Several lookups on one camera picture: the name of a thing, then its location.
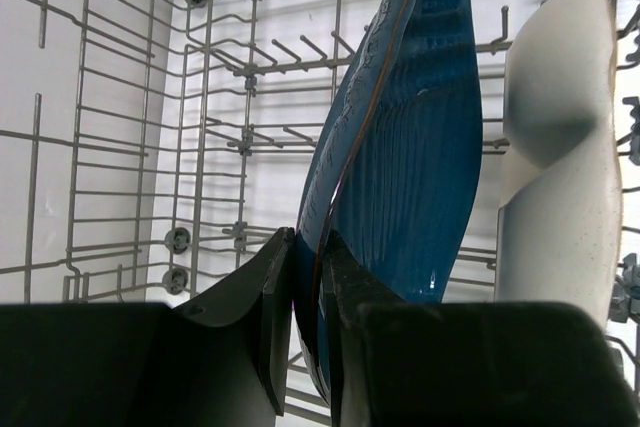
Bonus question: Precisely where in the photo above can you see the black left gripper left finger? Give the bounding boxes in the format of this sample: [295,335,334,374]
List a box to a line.
[1,228,294,426]

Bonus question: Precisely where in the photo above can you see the blue leaf-shaped dish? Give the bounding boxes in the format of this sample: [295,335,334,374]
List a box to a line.
[294,0,483,398]

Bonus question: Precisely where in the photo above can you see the cream divided plate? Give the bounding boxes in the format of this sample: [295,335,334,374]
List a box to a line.
[494,0,623,326]

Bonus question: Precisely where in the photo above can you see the grey wire dish rack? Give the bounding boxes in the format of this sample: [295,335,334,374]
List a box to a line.
[0,0,640,423]

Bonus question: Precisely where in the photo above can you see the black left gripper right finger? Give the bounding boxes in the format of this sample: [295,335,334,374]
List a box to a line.
[323,234,639,426]

